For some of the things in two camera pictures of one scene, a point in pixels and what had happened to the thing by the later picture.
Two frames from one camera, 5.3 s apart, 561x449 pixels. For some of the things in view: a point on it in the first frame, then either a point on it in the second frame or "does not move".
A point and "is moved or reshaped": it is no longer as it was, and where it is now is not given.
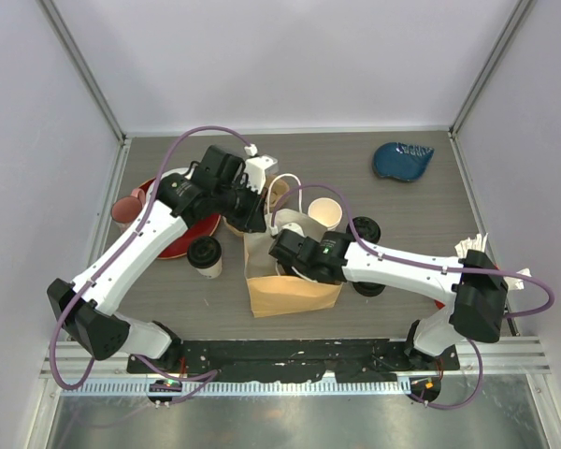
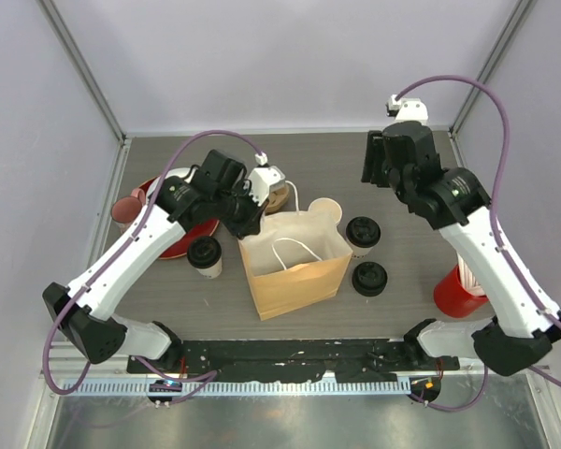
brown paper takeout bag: (271, 292) does not move
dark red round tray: (180, 245) does not move
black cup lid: (366, 227) does not move
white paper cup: (366, 228) is moved or reshaped
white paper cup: (205, 254) does not move
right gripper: (287, 268) -> (373, 155)
